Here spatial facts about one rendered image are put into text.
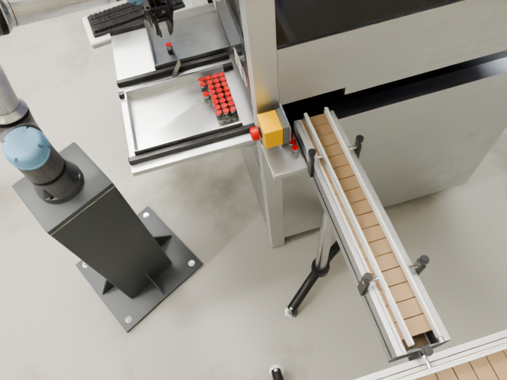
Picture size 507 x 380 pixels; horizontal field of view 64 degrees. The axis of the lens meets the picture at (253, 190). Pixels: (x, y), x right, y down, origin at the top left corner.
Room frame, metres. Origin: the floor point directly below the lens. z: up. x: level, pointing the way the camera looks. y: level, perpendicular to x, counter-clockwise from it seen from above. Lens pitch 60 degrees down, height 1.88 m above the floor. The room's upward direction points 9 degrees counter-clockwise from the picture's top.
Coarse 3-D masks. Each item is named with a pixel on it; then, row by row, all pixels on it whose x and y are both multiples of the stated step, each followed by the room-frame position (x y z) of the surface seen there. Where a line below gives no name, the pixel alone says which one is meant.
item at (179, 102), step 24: (216, 72) 1.06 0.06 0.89; (144, 96) 1.02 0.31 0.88; (168, 96) 1.00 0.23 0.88; (192, 96) 0.98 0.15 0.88; (144, 120) 0.91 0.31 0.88; (168, 120) 0.90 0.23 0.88; (192, 120) 0.88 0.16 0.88; (216, 120) 0.86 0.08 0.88; (240, 120) 0.85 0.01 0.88; (144, 144) 0.81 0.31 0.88; (168, 144) 0.78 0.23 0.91
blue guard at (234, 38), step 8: (216, 0) 1.22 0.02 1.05; (224, 0) 1.04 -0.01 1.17; (224, 8) 1.06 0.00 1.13; (224, 16) 1.09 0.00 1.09; (224, 24) 1.12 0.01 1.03; (232, 24) 0.95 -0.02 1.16; (232, 32) 0.98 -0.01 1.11; (232, 40) 1.00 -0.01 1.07; (240, 40) 0.87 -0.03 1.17; (232, 48) 1.02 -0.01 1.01; (240, 48) 0.89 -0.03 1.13; (240, 56) 0.90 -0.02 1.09
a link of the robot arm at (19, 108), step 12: (0, 72) 0.91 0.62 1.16; (0, 84) 0.89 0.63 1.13; (0, 96) 0.88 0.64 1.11; (12, 96) 0.90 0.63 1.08; (0, 108) 0.87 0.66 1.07; (12, 108) 0.88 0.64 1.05; (24, 108) 0.91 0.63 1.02; (0, 120) 0.86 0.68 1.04; (12, 120) 0.86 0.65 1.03; (24, 120) 0.88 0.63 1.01; (0, 132) 0.85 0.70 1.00
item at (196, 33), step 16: (176, 16) 1.39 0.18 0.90; (192, 16) 1.40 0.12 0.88; (208, 16) 1.38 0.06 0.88; (176, 32) 1.32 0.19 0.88; (192, 32) 1.30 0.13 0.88; (208, 32) 1.29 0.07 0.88; (224, 32) 1.27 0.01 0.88; (160, 48) 1.24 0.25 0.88; (176, 48) 1.23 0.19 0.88; (192, 48) 1.22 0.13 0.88; (208, 48) 1.20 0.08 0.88; (224, 48) 1.15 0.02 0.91; (160, 64) 1.12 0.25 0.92; (176, 64) 1.13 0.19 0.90
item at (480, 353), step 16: (496, 336) 0.10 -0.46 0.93; (432, 352) 0.08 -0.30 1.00; (448, 352) 0.08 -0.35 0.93; (464, 352) 0.08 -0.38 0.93; (480, 352) 0.07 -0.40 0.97; (496, 352) 0.07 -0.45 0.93; (400, 368) 0.07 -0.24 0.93; (416, 368) 0.06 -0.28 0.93; (432, 368) 0.06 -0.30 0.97; (448, 368) 0.05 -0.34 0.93; (464, 368) 0.05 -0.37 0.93; (480, 368) 0.04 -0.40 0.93; (496, 368) 0.04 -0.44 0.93
